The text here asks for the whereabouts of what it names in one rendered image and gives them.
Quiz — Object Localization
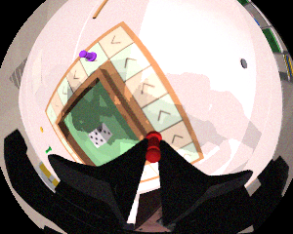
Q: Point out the red game pawn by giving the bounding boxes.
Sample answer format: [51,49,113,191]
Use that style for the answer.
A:
[146,132,162,164]

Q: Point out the white die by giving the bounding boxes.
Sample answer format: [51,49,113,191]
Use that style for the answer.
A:
[87,124,112,147]

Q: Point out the thin tan wooden stick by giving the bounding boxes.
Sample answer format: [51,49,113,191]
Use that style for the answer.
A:
[92,0,108,19]

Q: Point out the square wooden board frame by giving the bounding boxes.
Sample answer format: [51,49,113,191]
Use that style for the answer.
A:
[45,20,204,164]

